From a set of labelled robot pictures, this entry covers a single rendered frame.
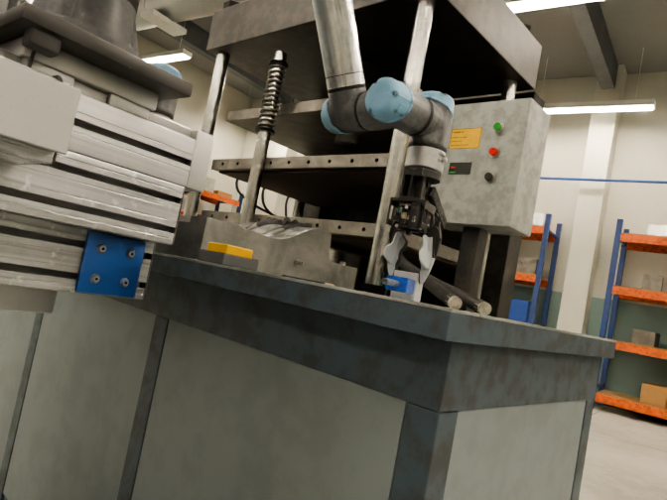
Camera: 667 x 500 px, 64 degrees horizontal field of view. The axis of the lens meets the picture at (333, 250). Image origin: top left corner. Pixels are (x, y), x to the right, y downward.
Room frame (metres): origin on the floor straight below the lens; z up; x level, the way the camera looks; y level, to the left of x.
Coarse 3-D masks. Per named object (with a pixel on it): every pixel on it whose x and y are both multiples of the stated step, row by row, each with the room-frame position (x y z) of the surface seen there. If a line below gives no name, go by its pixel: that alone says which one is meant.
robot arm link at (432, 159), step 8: (408, 152) 1.02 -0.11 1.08; (416, 152) 1.00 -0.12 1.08; (424, 152) 0.99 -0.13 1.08; (432, 152) 0.99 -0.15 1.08; (440, 152) 1.00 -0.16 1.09; (408, 160) 1.01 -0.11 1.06; (416, 160) 1.00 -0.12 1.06; (424, 160) 0.99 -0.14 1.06; (432, 160) 0.99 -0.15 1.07; (440, 160) 1.00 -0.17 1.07; (416, 168) 1.00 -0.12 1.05; (424, 168) 1.00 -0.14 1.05; (432, 168) 0.99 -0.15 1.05; (440, 168) 1.00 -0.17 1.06
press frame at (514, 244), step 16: (496, 96) 2.40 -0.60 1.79; (528, 96) 2.30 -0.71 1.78; (304, 208) 3.16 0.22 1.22; (320, 208) 3.07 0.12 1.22; (336, 208) 3.06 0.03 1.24; (352, 208) 2.98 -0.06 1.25; (448, 240) 2.55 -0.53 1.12; (496, 240) 2.32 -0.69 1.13; (512, 240) 2.30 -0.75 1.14; (496, 256) 2.31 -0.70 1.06; (512, 256) 2.32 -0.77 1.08; (432, 272) 2.59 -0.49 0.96; (448, 272) 2.53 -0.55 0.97; (496, 272) 2.30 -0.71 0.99; (512, 272) 2.34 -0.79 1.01; (496, 288) 2.30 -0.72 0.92; (512, 288) 2.36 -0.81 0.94; (432, 304) 2.57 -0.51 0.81; (496, 304) 2.29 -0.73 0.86
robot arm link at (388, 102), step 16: (384, 80) 0.92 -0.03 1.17; (368, 96) 0.94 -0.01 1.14; (384, 96) 0.91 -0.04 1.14; (400, 96) 0.91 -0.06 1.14; (416, 96) 0.94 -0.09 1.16; (368, 112) 0.94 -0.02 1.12; (384, 112) 0.92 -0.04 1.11; (400, 112) 0.92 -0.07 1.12; (416, 112) 0.94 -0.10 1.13; (432, 112) 0.97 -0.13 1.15; (368, 128) 1.00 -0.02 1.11; (384, 128) 0.99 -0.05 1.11; (400, 128) 0.97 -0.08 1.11; (416, 128) 0.97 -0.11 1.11
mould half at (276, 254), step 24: (192, 216) 1.13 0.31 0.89; (192, 240) 1.12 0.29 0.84; (216, 240) 1.12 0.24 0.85; (240, 240) 1.16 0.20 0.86; (264, 240) 1.21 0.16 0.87; (288, 240) 1.26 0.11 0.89; (312, 240) 1.32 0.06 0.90; (264, 264) 1.22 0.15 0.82; (288, 264) 1.27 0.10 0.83; (312, 264) 1.33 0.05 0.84; (336, 264) 1.40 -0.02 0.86
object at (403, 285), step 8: (400, 272) 1.04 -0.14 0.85; (408, 272) 1.03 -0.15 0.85; (384, 280) 0.96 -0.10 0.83; (392, 280) 0.97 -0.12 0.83; (400, 280) 1.00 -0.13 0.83; (408, 280) 0.99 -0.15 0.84; (416, 280) 1.02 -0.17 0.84; (392, 288) 1.00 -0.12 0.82; (400, 288) 1.00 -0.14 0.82; (408, 288) 1.00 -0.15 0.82; (416, 288) 1.02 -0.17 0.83; (392, 296) 1.04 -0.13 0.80; (400, 296) 1.04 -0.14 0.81; (408, 296) 1.03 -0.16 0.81; (416, 296) 1.03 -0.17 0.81
